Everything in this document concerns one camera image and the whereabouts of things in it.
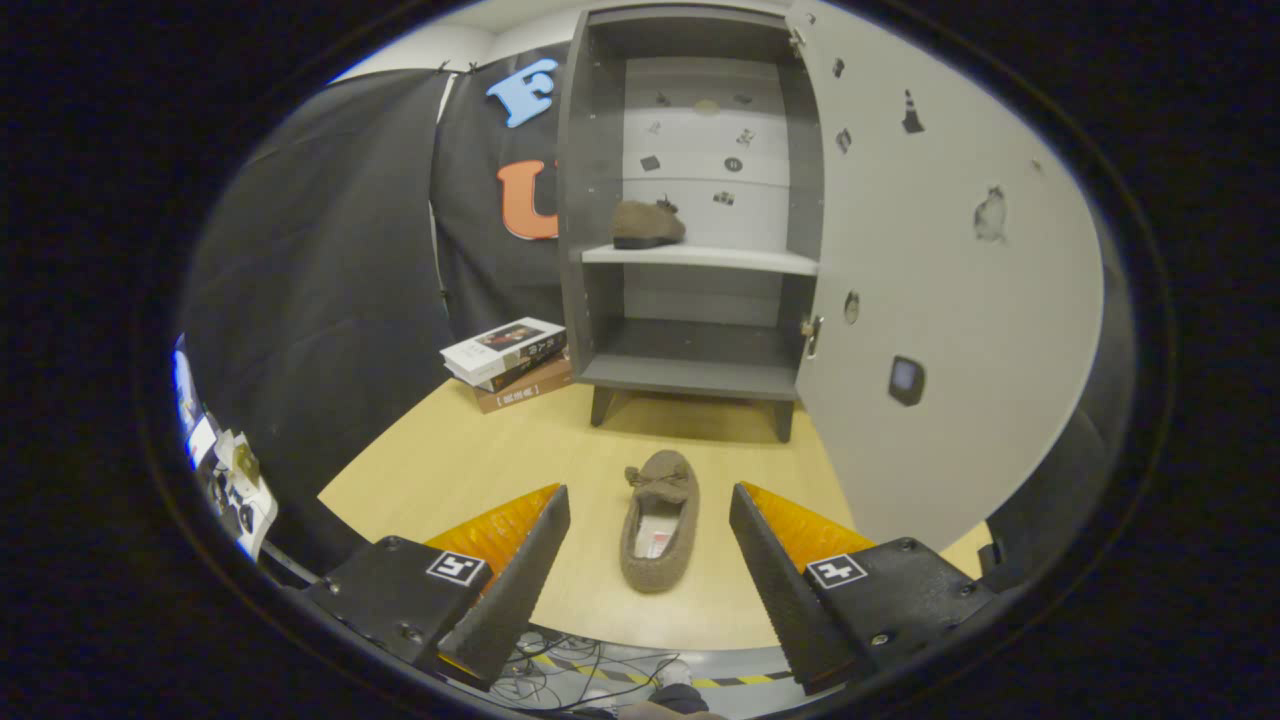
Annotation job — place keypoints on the grey shoe cabinet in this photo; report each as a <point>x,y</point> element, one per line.
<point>690,350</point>

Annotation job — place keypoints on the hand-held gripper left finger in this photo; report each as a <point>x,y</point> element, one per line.
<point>515,595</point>

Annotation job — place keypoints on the brown slipper shoe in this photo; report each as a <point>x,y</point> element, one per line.
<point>645,225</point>
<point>665,475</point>

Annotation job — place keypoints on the black book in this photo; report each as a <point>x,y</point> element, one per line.
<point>532,368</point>

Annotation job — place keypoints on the white printed sheet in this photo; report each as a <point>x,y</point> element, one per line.
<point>235,480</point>

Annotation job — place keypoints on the black backdrop cloth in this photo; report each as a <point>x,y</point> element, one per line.
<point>330,250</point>

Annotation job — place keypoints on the brown book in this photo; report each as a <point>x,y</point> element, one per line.
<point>525,393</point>

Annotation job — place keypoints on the person's white shoe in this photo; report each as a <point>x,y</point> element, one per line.
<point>675,673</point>

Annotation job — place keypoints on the white book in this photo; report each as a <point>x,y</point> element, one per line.
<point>500,345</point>

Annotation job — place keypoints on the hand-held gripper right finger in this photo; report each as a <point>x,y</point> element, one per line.
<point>790,600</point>

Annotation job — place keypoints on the beige shoe cabinet door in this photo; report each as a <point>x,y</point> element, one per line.
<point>950,350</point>

